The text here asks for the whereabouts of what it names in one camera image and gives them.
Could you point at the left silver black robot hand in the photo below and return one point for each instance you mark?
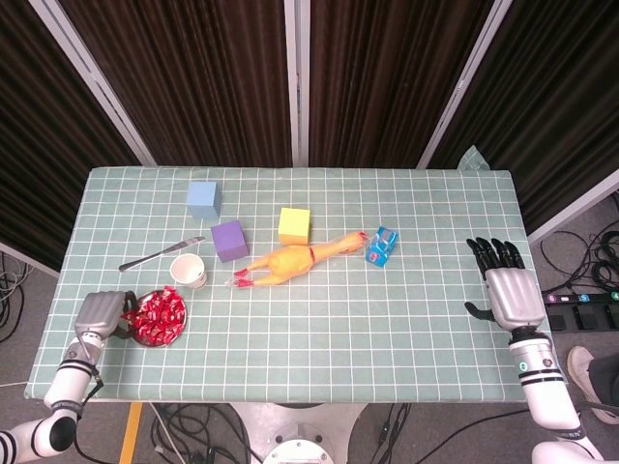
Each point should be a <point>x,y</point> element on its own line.
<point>99,311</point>

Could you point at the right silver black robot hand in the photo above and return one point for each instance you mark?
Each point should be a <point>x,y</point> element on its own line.
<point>515,299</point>

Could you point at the round metal plate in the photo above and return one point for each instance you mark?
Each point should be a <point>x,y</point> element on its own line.
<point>181,333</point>

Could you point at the white paper cup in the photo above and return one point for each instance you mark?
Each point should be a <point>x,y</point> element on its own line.
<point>187,269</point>

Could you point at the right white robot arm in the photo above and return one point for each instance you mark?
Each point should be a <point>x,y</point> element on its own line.
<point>541,374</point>

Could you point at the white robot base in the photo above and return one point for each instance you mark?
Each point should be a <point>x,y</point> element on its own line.
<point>295,435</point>

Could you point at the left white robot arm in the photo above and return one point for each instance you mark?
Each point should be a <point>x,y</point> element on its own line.
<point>72,374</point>

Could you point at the black foot pedal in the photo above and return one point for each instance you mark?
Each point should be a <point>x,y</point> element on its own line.
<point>584,316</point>
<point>557,323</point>
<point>612,316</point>

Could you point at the metal butter knife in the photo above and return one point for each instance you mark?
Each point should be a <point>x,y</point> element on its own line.
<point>155,255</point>

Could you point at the beige shoe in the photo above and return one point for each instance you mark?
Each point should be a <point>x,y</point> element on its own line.
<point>580,367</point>

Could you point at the yellow floor tape strip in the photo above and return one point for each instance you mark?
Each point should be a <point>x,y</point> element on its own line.
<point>130,432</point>

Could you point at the dark trouser leg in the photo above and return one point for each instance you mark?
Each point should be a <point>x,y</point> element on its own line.
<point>610,382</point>

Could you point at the blue snack packet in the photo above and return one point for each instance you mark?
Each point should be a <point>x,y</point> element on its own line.
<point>381,246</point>

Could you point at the purple foam cube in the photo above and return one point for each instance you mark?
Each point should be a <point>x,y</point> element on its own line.
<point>229,239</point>

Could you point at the light blue foam cube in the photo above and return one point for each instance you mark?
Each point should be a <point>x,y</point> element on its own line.
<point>202,195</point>

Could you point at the green checkered tablecloth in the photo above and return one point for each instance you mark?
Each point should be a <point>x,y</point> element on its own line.
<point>338,338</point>

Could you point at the yellow rubber chicken toy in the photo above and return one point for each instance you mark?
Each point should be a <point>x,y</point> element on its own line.
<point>287,263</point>

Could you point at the yellow foam cube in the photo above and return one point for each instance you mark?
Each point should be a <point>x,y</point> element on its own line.
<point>293,222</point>

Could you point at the dark partition screen white frame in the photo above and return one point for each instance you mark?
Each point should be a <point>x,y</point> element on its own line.
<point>203,72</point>

